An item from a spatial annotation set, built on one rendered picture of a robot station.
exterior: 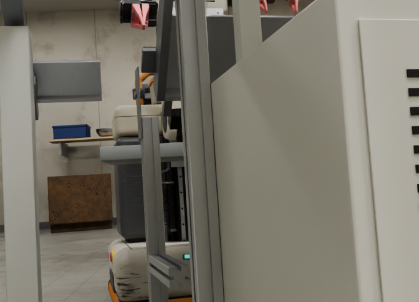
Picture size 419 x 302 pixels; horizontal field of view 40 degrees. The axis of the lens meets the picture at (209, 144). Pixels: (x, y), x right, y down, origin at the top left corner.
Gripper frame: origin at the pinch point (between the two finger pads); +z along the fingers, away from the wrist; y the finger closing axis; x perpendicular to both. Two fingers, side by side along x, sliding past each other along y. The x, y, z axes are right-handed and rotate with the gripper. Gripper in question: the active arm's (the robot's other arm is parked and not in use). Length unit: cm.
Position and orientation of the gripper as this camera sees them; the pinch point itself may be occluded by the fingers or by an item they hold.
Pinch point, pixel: (143, 25)
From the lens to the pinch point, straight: 156.1
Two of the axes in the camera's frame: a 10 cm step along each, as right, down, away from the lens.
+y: 9.6, -0.4, 2.7
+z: 2.3, 6.0, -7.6
